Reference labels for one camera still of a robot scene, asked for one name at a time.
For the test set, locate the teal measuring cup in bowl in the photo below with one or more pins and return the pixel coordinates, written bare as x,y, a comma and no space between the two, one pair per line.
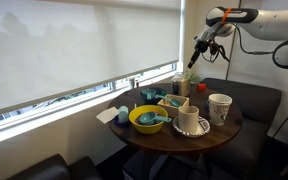
150,118

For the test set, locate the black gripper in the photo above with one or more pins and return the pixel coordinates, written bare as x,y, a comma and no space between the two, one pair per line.
202,46

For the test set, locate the dark blue bowl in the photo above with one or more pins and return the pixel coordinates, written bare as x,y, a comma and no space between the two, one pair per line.
159,91

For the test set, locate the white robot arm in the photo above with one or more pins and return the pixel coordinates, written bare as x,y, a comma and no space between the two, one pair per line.
261,24

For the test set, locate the plain white paper cup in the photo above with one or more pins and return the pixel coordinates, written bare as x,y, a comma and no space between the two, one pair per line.
188,119

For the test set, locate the teal scoop in box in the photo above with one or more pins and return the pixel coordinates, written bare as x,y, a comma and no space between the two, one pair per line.
172,102

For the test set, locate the light blue small carton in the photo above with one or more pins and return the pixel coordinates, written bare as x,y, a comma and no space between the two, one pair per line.
123,114

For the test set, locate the blue patterned paper plate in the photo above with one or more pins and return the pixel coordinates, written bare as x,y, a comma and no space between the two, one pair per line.
202,129

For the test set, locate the yellow bowl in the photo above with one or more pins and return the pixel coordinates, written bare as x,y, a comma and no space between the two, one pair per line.
152,126

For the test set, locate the wooden box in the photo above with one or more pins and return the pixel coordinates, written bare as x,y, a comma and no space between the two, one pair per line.
173,110

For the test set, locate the white paper card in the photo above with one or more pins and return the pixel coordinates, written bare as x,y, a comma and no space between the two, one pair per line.
107,115

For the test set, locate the patterned paper cup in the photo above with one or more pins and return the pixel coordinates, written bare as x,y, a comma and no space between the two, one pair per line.
219,105

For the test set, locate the white whiteboard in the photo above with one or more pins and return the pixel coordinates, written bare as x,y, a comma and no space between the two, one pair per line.
245,67

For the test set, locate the red small block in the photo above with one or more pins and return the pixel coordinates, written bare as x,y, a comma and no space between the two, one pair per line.
201,87

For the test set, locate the dark grey bench seat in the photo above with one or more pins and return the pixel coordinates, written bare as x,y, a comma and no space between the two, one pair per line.
258,105

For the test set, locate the white roller blind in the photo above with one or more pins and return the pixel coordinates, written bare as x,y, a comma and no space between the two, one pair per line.
50,48

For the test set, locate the clear jar of rice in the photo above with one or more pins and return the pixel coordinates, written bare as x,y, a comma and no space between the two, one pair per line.
180,84

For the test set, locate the round wooden table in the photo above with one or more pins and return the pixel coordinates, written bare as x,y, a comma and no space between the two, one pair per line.
167,141

